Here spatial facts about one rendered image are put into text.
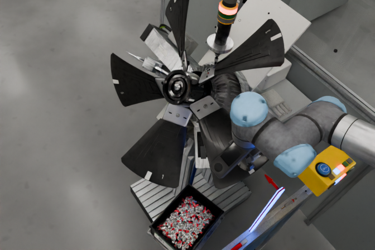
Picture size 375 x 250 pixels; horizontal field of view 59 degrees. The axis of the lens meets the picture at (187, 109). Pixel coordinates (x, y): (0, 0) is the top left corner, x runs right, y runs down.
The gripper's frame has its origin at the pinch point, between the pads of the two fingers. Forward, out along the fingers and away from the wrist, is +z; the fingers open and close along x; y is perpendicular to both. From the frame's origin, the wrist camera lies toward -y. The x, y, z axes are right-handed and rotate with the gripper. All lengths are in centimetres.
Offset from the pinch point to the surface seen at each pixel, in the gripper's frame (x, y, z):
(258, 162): -2.0, 5.3, 1.8
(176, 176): 15.9, -16.2, 18.2
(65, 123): 129, -54, 107
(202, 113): 20.9, 2.0, -0.4
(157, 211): 35, -34, 104
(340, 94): 8, 65, 41
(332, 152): -11.0, 32.5, 20.7
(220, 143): 9.4, -0.1, 0.0
